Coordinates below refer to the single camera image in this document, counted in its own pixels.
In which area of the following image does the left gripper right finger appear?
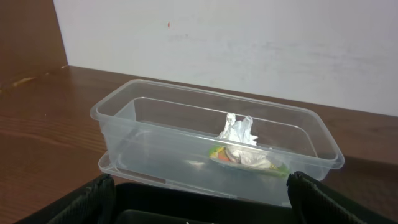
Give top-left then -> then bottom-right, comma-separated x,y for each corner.
287,172 -> 395,224

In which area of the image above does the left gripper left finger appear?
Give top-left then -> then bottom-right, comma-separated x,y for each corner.
16,174 -> 116,224

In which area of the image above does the white tissue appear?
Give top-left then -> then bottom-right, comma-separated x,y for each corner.
218,113 -> 272,169

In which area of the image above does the yellow green snack wrapper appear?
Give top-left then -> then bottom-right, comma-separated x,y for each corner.
209,146 -> 290,177

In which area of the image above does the black plastic tray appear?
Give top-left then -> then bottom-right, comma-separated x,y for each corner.
111,183 -> 298,224

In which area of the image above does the clear plastic bin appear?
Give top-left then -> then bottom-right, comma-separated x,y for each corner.
90,80 -> 345,207

